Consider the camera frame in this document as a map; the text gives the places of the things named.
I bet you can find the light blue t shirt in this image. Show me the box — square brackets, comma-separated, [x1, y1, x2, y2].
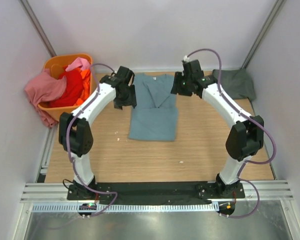
[128, 73, 178, 142]

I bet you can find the light pink t shirt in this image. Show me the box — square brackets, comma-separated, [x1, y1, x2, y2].
[65, 57, 91, 72]

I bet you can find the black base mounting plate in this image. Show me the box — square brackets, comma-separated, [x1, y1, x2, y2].
[66, 180, 246, 205]

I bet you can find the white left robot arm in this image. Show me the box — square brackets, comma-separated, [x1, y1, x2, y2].
[58, 66, 137, 200]

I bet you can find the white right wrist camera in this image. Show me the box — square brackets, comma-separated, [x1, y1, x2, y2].
[182, 55, 191, 64]

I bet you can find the slotted grey cable duct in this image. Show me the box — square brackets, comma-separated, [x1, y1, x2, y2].
[32, 202, 219, 213]

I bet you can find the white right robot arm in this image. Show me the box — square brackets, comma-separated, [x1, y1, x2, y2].
[171, 60, 264, 198]

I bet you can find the orange plastic basket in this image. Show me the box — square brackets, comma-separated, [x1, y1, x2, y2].
[37, 53, 94, 122]

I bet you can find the orange t shirt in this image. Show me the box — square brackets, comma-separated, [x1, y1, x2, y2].
[74, 67, 91, 106]

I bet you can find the grey t shirt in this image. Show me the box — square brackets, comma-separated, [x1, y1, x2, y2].
[212, 69, 256, 101]

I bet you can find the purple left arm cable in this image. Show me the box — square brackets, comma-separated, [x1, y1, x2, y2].
[66, 63, 119, 217]

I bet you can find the aluminium frame rail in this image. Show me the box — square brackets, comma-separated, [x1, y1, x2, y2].
[19, 182, 71, 204]

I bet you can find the red t shirt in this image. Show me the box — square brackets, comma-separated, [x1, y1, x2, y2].
[49, 69, 84, 108]

